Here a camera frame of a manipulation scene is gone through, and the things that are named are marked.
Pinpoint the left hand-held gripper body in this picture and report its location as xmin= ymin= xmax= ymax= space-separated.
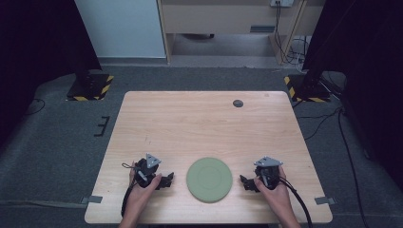
xmin=135 ymin=153 xmax=163 ymax=189

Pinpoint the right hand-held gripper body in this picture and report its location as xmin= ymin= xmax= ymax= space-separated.
xmin=253 ymin=155 xmax=284 ymax=191

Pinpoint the green round plate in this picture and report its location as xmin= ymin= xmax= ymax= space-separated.
xmin=185 ymin=157 xmax=234 ymax=204

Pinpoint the person's left hand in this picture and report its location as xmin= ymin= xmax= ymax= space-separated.
xmin=127 ymin=161 xmax=163 ymax=220

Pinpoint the person's right hand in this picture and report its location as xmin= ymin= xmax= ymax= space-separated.
xmin=254 ymin=165 xmax=295 ymax=221

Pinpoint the black striped stand base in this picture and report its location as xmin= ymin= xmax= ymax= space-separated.
xmin=283 ymin=61 xmax=332 ymax=104
xmin=66 ymin=55 xmax=115 ymax=102

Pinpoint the black curtain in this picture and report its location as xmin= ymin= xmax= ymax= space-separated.
xmin=0 ymin=0 xmax=103 ymax=150
xmin=302 ymin=0 xmax=403 ymax=191

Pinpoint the white cabinet panel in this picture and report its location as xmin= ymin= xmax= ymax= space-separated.
xmin=74 ymin=0 xmax=167 ymax=59

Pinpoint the light wooden desk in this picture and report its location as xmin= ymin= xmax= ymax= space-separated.
xmin=157 ymin=0 xmax=327 ymax=66

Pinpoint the grey power strip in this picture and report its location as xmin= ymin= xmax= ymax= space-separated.
xmin=269 ymin=0 xmax=295 ymax=9

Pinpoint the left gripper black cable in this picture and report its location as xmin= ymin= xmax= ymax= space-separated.
xmin=120 ymin=162 xmax=137 ymax=219

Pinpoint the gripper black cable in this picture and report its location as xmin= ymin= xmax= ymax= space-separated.
xmin=278 ymin=176 xmax=315 ymax=228
xmin=120 ymin=162 xmax=137 ymax=219

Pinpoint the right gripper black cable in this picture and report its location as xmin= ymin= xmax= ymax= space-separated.
xmin=278 ymin=176 xmax=315 ymax=228

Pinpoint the thin black floor cable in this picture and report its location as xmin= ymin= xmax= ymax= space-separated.
xmin=24 ymin=98 xmax=46 ymax=116
xmin=293 ymin=100 xmax=344 ymax=142

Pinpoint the thick black floor cable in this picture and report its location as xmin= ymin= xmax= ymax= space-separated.
xmin=336 ymin=107 xmax=369 ymax=228

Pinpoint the bundle of black cables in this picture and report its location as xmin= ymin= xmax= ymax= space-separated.
xmin=273 ymin=2 xmax=313 ymax=73

